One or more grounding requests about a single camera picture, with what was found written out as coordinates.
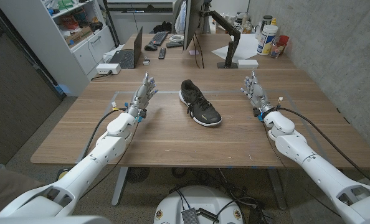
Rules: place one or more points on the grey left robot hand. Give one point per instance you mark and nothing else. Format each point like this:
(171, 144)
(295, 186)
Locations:
(141, 95)

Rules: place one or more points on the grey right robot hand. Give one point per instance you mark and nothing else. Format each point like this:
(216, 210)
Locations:
(257, 93)

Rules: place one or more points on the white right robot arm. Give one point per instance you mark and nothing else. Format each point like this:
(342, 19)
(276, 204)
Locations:
(322, 171)

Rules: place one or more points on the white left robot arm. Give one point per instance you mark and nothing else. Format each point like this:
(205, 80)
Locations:
(88, 165)

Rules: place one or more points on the small white rectangular box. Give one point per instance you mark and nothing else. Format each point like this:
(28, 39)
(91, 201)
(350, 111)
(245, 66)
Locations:
(248, 63)

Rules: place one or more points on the small white clip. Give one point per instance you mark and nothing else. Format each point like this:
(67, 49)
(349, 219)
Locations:
(146, 61)

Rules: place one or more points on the black open laptop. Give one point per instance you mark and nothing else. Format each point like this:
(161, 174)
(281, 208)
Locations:
(127, 57)

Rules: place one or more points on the white power box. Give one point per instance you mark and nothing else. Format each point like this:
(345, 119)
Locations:
(108, 68)

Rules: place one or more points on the black remote control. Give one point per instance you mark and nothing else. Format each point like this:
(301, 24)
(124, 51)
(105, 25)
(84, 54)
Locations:
(162, 53)

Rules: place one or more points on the white paper sheet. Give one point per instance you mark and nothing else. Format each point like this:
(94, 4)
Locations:
(247, 46)

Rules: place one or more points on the black computer mouse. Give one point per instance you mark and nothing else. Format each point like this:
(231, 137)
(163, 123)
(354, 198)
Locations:
(150, 47)

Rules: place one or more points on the white canister with blue label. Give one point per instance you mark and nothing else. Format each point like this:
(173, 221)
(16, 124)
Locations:
(266, 40)

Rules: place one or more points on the black sneaker with white sole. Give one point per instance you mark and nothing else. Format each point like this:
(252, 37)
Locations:
(200, 109)

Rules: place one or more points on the red cup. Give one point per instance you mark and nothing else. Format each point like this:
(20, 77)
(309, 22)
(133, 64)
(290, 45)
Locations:
(283, 40)

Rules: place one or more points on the black keyboard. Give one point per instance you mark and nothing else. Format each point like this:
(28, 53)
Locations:
(158, 38)

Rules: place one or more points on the dark flat device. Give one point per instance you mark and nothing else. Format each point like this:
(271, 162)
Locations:
(174, 44)

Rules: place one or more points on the pink sticky note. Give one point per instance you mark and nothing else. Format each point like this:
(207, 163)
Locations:
(193, 52)

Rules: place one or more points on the black bag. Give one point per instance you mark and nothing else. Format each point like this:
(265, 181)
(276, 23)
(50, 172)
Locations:
(162, 27)

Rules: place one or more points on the yellow-capped bottle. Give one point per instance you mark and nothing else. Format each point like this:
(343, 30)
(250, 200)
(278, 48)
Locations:
(274, 21)

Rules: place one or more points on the dark-lidded jar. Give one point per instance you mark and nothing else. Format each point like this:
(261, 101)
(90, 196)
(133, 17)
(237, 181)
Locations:
(267, 20)

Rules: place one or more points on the round black floor fan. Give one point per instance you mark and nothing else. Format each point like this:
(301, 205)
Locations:
(137, 174)

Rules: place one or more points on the white shelf cabinet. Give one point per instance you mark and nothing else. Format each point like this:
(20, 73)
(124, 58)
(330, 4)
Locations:
(63, 62)

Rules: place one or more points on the cardboard box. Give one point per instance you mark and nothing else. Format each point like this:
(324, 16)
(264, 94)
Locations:
(77, 36)

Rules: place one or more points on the black computer monitor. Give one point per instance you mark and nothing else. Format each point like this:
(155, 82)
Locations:
(192, 21)

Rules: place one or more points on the grey table leg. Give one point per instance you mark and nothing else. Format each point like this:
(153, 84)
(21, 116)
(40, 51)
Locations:
(277, 189)
(119, 186)

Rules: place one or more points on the orange bag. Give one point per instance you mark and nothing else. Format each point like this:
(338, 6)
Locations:
(69, 22)

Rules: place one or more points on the yellow and black floor object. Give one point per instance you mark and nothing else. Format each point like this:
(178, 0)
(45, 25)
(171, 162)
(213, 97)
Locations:
(62, 173)

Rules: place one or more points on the white robot torso base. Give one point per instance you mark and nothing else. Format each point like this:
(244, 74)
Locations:
(200, 200)

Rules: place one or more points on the brown fabric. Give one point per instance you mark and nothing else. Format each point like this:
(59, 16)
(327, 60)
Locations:
(4, 186)

